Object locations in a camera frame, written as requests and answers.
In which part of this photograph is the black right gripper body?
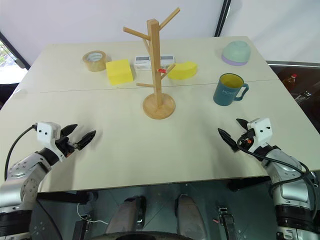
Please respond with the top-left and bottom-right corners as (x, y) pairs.
(235, 128), (255, 152)

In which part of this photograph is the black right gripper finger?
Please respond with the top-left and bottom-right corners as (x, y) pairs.
(217, 127), (239, 153)
(235, 118), (250, 131)

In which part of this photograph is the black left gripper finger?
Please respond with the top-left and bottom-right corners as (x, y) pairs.
(59, 123), (79, 139)
(74, 129), (97, 151)

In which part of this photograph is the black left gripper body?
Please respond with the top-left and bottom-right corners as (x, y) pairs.
(55, 135), (79, 158)

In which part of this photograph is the wooden mug tree stand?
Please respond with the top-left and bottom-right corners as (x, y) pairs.
(122, 7), (181, 120)

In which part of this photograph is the teal mug with yellow inside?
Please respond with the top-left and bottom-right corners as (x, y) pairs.
(212, 72), (250, 107)

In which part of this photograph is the red-capped bottle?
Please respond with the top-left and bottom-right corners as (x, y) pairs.
(282, 73), (300, 94)

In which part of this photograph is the dark side table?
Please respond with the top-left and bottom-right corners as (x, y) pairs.
(265, 59), (320, 173)

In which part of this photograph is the dark glass bottle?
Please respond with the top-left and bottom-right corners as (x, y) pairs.
(294, 90), (314, 103)

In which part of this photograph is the brown packing tape roll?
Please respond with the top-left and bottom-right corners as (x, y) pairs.
(82, 49), (107, 73)

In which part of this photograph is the green bowl with purple rim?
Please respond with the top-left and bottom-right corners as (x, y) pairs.
(221, 40), (252, 67)

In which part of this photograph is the yellow rectangular sponge block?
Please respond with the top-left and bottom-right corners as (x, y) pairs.
(105, 59), (135, 87)

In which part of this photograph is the yellow curved sponge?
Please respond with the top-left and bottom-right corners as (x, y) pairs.
(166, 60), (199, 81)

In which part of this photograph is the black floor clamp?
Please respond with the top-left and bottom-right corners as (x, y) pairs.
(216, 205), (239, 240)
(72, 213), (91, 240)

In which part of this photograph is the white printed box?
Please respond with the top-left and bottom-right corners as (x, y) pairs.
(133, 54), (177, 72)

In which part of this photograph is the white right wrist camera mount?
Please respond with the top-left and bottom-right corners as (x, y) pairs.
(246, 117), (273, 154)

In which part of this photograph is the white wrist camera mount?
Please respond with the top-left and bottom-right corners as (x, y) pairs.
(36, 121), (67, 161)
(246, 117), (273, 154)

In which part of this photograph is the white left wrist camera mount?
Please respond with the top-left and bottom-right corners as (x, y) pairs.
(36, 121), (67, 161)

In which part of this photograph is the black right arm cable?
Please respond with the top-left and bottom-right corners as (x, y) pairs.
(235, 137), (320, 227)

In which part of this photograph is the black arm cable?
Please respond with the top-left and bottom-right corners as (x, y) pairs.
(235, 137), (320, 227)
(4, 124), (38, 181)

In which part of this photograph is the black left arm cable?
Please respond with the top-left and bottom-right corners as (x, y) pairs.
(4, 124), (38, 181)

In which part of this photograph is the thin white wire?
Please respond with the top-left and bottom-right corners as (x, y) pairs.
(75, 203), (109, 225)

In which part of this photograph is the black window frame bar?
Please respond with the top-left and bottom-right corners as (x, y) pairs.
(213, 0), (232, 38)
(0, 30), (31, 74)

